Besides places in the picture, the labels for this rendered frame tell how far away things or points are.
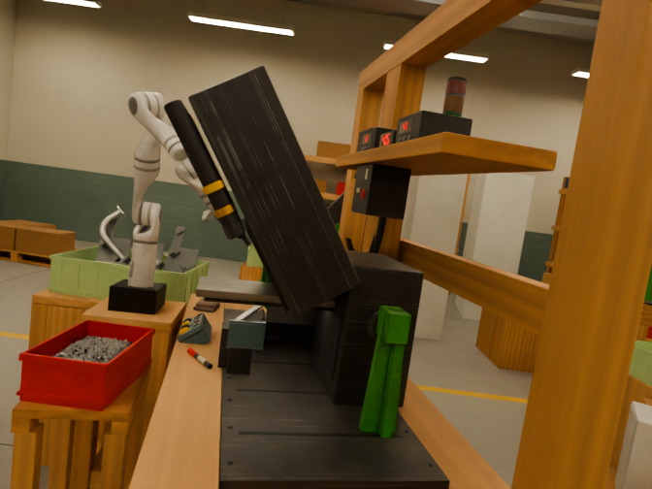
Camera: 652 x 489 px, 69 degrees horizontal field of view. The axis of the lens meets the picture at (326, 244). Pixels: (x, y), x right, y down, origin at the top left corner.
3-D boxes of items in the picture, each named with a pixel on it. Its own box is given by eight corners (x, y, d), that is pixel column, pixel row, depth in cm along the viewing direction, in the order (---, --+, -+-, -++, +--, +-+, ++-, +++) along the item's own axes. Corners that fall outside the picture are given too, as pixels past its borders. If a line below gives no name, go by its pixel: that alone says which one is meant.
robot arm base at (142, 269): (126, 286, 181) (131, 242, 179) (130, 282, 189) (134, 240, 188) (151, 288, 183) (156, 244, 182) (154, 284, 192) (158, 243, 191)
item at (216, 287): (195, 301, 112) (196, 288, 112) (199, 286, 128) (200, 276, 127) (351, 313, 120) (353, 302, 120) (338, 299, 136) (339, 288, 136)
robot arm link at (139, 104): (168, 139, 152) (190, 137, 158) (128, 85, 159) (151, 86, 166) (160, 160, 157) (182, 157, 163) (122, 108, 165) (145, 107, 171)
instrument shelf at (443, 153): (440, 152, 89) (444, 131, 89) (335, 167, 176) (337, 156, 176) (555, 171, 95) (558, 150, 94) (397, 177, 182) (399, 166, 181)
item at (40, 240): (-31, 255, 613) (-29, 221, 608) (16, 248, 694) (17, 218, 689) (56, 268, 605) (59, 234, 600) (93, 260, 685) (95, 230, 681)
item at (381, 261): (331, 405, 112) (351, 265, 108) (309, 358, 141) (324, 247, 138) (403, 407, 116) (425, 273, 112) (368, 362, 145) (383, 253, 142)
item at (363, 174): (364, 214, 137) (372, 163, 135) (349, 211, 153) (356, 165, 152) (404, 219, 140) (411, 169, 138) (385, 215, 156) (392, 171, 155)
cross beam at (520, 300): (580, 356, 77) (591, 303, 77) (361, 248, 204) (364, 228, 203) (605, 358, 79) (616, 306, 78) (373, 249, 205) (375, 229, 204)
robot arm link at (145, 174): (136, 152, 177) (162, 156, 179) (134, 217, 189) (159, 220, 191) (130, 160, 169) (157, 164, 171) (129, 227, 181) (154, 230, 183)
